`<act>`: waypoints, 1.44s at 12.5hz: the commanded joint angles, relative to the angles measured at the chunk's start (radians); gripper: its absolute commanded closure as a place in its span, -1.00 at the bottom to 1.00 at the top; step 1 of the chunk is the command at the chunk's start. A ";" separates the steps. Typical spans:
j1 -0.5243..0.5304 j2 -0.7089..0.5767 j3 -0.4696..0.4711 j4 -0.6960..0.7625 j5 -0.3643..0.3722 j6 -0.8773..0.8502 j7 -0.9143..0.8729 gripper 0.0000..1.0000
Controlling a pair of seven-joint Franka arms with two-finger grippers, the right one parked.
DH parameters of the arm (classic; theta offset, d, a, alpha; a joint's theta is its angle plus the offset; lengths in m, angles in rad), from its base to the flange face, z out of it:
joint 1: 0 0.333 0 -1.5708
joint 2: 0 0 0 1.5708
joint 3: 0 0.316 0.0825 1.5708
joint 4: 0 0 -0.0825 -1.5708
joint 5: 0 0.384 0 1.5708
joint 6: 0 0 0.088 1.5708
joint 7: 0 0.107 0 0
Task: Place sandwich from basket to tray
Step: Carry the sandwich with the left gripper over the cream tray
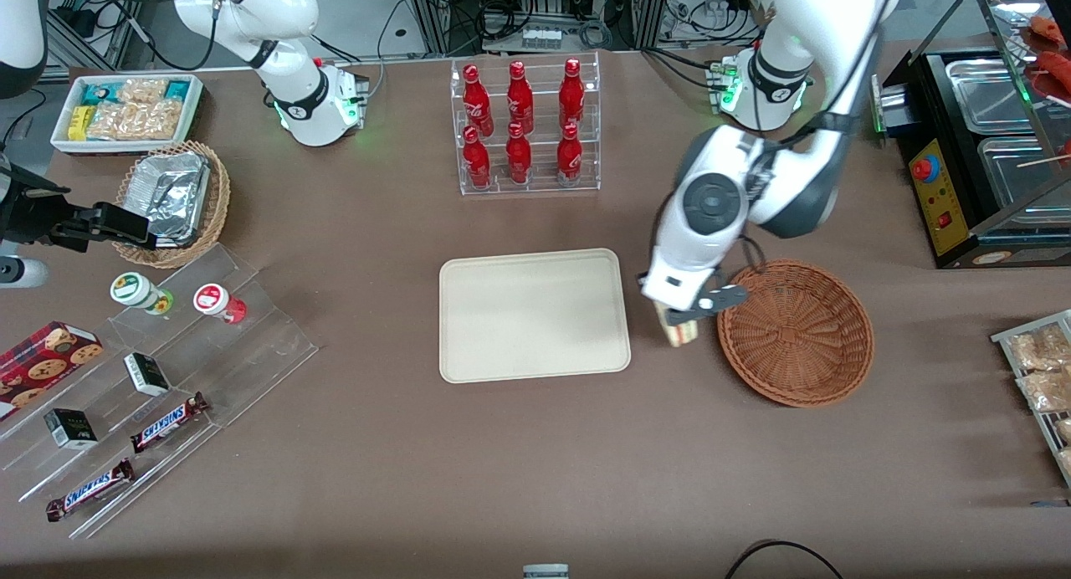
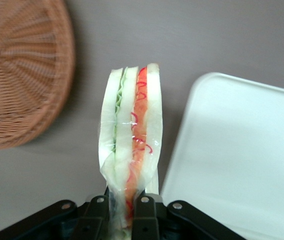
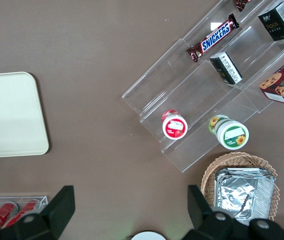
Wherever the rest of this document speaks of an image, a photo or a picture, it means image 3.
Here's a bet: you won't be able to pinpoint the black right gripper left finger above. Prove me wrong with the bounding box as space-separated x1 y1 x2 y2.
0 184 76 240

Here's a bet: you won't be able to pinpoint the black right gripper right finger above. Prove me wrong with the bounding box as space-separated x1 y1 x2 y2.
182 184 284 240

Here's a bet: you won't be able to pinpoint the light wicker basket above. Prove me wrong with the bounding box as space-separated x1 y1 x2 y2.
200 151 281 224

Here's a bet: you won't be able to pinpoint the beige plastic tray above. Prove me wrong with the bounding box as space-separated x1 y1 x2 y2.
0 71 50 159

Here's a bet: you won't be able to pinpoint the clear acrylic bottle rack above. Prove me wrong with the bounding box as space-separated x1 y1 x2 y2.
0 195 50 227

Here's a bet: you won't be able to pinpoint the stacked aluminium foil trays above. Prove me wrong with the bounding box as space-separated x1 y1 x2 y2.
213 167 276 227

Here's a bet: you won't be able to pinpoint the green lid yogurt cup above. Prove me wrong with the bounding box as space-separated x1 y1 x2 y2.
208 114 250 151

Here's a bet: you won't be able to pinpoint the red lid yogurt cup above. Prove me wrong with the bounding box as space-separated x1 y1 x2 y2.
161 108 189 141

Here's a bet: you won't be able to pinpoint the clear acrylic stepped shelf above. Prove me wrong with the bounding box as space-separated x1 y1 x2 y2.
121 0 284 174

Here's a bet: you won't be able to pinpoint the small black carton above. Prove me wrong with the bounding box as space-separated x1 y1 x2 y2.
257 1 284 42
209 51 243 86

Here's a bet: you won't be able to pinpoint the Snickers chocolate bar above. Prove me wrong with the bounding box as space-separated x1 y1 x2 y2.
186 13 240 64
232 0 253 13

